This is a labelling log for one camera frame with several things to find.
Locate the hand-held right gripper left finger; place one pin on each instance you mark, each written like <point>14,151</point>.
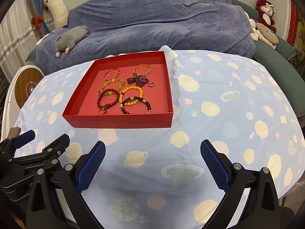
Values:
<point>91,167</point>

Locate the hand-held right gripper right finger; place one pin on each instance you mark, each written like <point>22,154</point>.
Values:
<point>214,167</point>

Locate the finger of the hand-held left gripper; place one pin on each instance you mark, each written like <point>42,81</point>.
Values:
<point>53,150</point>
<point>23,138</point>

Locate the red cardboard box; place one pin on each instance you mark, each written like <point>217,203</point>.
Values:
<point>157,100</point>

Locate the round wooden stool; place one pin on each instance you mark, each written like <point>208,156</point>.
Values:
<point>26,85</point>

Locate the light blue planet-print tablecloth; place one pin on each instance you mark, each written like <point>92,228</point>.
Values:
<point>214,100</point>

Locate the white lace curtain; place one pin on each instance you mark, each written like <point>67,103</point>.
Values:
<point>14,43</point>

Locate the thin gold bangle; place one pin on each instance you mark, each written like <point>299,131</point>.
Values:
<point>111,70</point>

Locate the grey plush mouse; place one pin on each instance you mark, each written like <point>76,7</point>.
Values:
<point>71,37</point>

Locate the red curtain bow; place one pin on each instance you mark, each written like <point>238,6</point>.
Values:
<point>37,21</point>

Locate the white cow plush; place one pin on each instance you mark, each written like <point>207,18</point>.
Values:
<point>58,12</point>

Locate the potted plant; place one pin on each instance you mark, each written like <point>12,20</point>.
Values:
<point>297,63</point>

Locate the blue curtain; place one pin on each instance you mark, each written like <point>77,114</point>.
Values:
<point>41,0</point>

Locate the beige plush toy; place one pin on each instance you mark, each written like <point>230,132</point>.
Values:
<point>265,32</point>

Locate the red monkey plush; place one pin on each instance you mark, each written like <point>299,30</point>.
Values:
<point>264,16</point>

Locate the blue-grey blanket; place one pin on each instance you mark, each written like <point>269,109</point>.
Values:
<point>154,16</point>

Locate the red-bordered wall picture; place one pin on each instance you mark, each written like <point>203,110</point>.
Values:
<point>294,28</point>

